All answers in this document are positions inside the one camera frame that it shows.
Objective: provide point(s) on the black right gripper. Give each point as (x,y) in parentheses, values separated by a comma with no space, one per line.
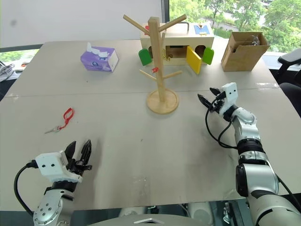
(217,104)

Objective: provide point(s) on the blue box lid panel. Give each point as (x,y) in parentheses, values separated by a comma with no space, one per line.
(201,29)

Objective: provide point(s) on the dark green rounded box door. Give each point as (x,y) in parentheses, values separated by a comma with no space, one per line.
(144,57)

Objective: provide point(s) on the wooden lock toy box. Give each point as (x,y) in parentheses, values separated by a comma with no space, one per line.
(178,38)

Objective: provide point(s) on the purple tissue box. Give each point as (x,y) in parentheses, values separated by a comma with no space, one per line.
(98,62)

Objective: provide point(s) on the black office chair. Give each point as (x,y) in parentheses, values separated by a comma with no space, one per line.
(290,61)

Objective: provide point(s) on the white and orange floor item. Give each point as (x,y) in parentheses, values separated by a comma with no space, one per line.
(22,66)

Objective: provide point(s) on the wooden tree-shaped hanger stand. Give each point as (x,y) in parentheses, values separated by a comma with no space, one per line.
(162,103)

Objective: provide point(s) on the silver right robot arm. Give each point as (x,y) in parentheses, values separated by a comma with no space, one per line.
(256,179)

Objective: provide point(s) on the light green rounded box door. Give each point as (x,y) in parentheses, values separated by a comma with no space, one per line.
(208,55)

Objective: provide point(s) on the small red tag on peg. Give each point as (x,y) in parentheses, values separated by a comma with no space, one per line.
(155,69)

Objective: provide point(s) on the metal parts in cardboard box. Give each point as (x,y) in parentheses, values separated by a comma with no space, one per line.
(255,40)

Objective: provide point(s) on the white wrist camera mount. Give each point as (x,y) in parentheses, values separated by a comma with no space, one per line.
(50,166)
(229,96)

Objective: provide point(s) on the yellow square box door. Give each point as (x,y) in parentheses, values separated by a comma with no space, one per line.
(194,60)

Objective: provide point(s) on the grey rounded robot torso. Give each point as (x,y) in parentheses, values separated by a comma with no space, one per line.
(105,219)

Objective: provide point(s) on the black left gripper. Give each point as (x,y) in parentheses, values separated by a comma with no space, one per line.
(78,166)

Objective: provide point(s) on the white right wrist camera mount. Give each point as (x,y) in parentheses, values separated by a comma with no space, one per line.
(229,96)

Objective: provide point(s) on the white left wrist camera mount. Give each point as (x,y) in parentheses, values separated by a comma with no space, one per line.
(50,166)

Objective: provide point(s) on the dark window frame post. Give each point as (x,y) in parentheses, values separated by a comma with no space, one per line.
(165,10)

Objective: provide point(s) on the brown cardboard box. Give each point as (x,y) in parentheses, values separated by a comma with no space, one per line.
(240,56)

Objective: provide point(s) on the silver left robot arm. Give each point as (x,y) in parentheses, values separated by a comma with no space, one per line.
(48,208)

